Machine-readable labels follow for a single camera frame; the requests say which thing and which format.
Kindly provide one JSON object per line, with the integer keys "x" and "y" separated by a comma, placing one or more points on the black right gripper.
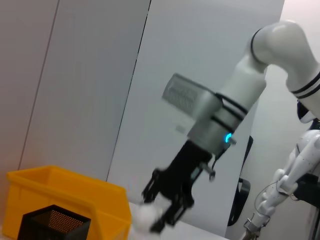
{"x": 186, "y": 167}

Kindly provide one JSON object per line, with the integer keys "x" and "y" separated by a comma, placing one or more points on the white paper ball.
{"x": 147, "y": 215}

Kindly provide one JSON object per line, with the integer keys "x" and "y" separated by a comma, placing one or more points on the black mesh pen holder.
{"x": 55, "y": 225}

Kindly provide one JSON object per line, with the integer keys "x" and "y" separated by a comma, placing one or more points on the yellow plastic storage bin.
{"x": 75, "y": 190}

